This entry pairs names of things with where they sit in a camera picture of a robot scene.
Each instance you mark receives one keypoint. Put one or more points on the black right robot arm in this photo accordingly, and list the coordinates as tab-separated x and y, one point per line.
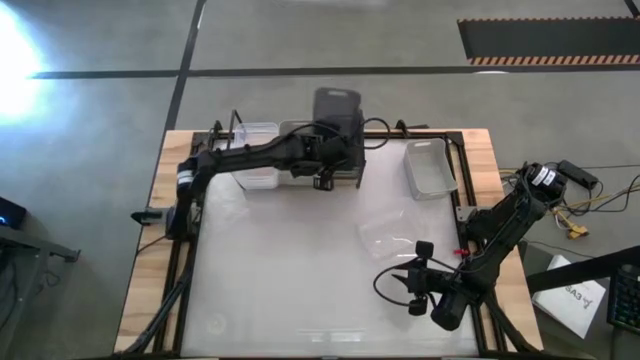
500	230

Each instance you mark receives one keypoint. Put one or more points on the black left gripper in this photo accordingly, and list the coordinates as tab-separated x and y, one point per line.
320	155

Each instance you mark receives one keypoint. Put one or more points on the black power adapter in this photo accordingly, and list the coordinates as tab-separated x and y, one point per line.
582	176

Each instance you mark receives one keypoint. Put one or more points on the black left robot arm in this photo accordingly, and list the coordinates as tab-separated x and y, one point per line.
250	152

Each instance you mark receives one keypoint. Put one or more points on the white printed paper sheet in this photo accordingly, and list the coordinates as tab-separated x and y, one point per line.
570	300

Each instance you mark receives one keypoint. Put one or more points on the black device with blue light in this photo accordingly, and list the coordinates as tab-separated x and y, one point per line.
12	212

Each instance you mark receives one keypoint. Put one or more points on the grey mounting bracket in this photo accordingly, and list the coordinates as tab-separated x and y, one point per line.
465	214

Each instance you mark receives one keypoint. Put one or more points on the black table clamp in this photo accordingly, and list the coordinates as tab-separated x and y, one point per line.
218	127
407	126

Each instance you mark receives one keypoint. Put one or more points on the black side bracket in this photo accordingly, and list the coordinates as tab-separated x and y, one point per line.
147	217

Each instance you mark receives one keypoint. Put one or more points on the grey desk stand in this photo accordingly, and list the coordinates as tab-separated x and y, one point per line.
30	242

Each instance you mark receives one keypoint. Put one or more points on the white glossy table sheet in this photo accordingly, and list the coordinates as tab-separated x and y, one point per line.
300	280

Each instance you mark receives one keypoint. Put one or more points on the wooden shelf with black frame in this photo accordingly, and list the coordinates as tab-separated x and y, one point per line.
360	181

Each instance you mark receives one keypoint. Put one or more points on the black metal beam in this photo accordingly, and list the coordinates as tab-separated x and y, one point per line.
575	272

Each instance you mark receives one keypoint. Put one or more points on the black keyboard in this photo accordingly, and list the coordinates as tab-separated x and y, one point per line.
627	300

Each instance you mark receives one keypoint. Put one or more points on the red clip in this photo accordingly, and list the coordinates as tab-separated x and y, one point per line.
462	251

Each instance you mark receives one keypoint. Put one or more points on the black aluminium table frame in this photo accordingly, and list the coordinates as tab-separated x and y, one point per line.
435	134

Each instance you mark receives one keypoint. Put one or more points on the black hazard-striped floor mat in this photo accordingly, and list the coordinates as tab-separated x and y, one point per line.
550	40

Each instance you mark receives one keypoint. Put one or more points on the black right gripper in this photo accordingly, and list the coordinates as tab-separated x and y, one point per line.
430	282

